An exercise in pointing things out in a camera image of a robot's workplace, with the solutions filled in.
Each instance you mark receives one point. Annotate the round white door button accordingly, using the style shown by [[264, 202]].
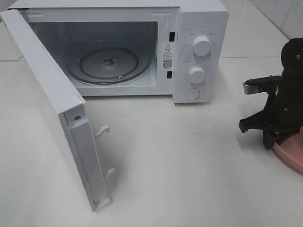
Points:
[[193, 94]]

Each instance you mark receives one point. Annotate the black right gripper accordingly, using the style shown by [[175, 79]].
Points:
[[285, 111]]

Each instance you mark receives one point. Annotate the pink round plate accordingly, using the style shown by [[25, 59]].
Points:
[[290, 150]]

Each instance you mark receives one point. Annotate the upper white power knob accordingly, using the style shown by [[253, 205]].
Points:
[[201, 45]]

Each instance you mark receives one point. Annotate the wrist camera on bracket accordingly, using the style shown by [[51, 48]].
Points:
[[259, 85]]

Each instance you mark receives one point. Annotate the white microwave oven body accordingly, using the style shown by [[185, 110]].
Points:
[[171, 25]]

